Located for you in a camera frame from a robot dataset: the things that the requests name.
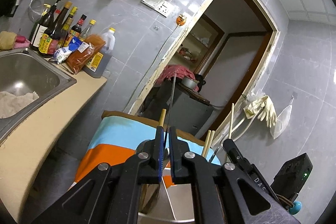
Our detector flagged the black tracker box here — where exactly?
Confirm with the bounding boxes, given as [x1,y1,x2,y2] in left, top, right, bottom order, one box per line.
[270,153,313,200]

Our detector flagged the dark grey cabinet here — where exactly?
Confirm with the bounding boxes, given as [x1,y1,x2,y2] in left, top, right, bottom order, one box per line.
[139,80,214,136]

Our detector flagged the wooden chopstick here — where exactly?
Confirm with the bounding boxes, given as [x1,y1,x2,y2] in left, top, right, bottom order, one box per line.
[228,103,235,139]
[158,109,166,127]

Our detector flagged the cream rubber gloves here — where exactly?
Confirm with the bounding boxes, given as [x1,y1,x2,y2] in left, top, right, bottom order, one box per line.
[243,95,277,128]

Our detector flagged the small metal pot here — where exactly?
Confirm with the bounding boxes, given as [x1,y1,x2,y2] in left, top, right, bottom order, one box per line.
[181,77,198,90]

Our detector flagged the blue white salt bag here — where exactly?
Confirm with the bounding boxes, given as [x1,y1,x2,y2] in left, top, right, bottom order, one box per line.
[50,37,82,64]

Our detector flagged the large dark oil jug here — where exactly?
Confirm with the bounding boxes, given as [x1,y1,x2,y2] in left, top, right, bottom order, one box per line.
[83,27,115,79]

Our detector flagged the white hose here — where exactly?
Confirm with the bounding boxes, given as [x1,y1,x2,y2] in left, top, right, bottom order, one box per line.
[217,113,257,142]

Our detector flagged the red capped sauce bottle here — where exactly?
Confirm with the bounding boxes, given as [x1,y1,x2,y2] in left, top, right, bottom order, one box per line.
[63,14,87,47]

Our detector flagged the white mesh bag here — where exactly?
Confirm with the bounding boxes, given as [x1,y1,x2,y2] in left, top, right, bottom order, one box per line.
[270,96,294,139]

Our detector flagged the orange-brown spice bag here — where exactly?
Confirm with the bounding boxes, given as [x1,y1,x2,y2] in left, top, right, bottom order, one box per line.
[66,34,105,75]

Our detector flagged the stainless steel sink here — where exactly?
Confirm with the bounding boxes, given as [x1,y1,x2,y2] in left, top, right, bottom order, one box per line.
[1,48,76,142]

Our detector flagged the white plastic utensil caddy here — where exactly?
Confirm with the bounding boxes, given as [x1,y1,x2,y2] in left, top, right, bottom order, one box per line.
[137,144,197,224]

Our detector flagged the dark soy sauce bottle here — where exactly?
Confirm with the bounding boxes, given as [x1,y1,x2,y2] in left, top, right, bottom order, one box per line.
[38,1,72,56]

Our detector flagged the white wall socket panel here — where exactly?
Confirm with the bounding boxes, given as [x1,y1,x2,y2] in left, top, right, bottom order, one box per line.
[141,0,174,18]

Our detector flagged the wire mesh strainer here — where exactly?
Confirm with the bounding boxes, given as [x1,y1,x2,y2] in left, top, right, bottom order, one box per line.
[28,0,45,23]

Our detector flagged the clear yellow-capped bottle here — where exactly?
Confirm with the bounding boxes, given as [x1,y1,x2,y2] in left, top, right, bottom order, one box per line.
[79,19,96,42]

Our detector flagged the black pump bottle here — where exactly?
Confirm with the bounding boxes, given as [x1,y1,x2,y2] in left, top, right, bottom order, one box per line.
[30,0,61,51]

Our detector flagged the orange wall hook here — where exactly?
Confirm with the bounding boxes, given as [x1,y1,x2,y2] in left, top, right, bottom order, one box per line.
[176,14,187,26]

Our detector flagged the grey dish rag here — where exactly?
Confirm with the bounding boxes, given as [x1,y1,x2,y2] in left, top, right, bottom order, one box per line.
[0,92,39,119]

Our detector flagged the yellow sponge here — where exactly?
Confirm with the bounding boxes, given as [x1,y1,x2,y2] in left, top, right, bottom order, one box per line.
[0,31,17,51]

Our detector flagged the striped colourful table cloth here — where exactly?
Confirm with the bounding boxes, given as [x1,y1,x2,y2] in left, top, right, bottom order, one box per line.
[70,111,205,204]

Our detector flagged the red pink cloth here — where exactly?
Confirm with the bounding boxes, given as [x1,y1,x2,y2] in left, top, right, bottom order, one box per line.
[155,65,195,86]

